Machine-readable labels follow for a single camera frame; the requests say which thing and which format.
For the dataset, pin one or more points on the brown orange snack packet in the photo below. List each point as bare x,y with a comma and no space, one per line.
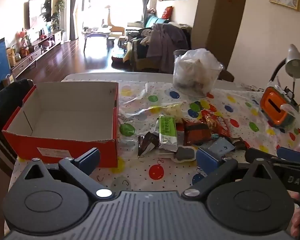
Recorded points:
196,133

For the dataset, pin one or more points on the green snack packet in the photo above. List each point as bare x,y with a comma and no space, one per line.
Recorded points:
167,130

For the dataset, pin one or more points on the flat television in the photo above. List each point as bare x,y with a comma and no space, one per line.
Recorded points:
36,15

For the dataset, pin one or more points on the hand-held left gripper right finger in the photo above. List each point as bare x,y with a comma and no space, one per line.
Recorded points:
207,160

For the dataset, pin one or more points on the green potted plant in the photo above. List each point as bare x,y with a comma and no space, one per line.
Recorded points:
56,17

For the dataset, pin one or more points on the person's right hand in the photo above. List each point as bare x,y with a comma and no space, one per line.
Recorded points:
296,220

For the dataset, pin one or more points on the pale yellow snack packet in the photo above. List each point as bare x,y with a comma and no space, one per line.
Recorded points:
173,110

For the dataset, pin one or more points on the wooden coffee table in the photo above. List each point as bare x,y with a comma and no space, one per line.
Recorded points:
96,31

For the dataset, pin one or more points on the wooden television cabinet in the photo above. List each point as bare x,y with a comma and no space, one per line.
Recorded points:
27,60

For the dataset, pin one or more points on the blue snack packet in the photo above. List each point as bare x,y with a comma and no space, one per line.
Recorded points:
222,145

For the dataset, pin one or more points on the orange coin box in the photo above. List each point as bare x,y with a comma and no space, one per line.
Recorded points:
272,105

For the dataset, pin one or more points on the dark triangular snack packet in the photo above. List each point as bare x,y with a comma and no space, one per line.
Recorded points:
147,142

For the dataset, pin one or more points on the dotted plastic tablecloth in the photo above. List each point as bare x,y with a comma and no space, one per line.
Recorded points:
240,105

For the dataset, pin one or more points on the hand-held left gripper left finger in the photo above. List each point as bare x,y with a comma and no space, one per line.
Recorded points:
88,158

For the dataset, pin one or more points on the dark armchair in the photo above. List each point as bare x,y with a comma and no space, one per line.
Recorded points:
137,55

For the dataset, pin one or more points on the red snack packet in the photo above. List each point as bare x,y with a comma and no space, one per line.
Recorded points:
221,127

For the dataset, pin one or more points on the orange patterned snack packet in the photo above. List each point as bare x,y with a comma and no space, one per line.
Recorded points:
208,118

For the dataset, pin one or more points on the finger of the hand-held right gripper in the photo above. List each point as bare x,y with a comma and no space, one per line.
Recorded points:
291,155
261,153

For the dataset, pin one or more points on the dark brown snack packet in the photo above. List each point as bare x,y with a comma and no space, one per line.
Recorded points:
240,143

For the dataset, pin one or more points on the blue panel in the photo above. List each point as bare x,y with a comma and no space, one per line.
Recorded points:
0,60

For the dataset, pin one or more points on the teal sofa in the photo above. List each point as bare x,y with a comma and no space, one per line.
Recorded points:
155,21

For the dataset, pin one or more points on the grey curtain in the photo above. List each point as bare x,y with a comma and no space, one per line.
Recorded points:
147,0

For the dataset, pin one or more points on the grey round snack packet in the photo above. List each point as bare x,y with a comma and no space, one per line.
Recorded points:
185,153

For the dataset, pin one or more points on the red cardboard box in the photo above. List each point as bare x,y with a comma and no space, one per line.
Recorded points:
65,150

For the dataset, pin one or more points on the clear container with plastic bag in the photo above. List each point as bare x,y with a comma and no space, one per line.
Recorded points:
197,72

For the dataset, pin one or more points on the dark red floor cushion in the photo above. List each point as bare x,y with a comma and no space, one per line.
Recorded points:
118,61

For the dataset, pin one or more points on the grey desk lamp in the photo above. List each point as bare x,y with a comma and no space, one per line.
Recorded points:
295,62

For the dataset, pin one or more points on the grey blanket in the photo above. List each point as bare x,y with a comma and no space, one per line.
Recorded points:
165,45

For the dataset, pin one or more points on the small round stool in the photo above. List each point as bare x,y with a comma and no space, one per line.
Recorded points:
122,41
111,41

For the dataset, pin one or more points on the black garment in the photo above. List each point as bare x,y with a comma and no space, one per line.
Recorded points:
7,95

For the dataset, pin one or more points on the brown wooden door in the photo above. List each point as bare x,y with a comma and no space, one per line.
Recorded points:
222,30

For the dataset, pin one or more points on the white tower air conditioner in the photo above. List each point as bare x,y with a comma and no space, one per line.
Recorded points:
67,17

